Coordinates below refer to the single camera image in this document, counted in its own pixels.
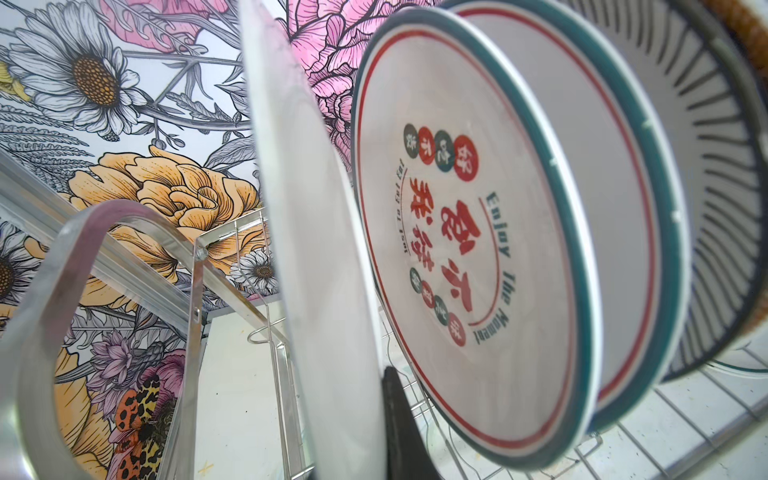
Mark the plain white plate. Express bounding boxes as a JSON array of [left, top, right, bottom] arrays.
[[446, 1, 691, 431]]

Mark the chrome wire dish rack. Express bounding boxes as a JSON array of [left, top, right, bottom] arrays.
[[1, 142, 767, 479]]

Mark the floral patterned white plate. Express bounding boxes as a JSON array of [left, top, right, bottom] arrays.
[[350, 7, 602, 471]]

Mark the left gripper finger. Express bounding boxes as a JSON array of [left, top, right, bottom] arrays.
[[381, 366, 440, 480]]

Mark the black striped rim plate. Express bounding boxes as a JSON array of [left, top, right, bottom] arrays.
[[570, 1, 767, 381]]

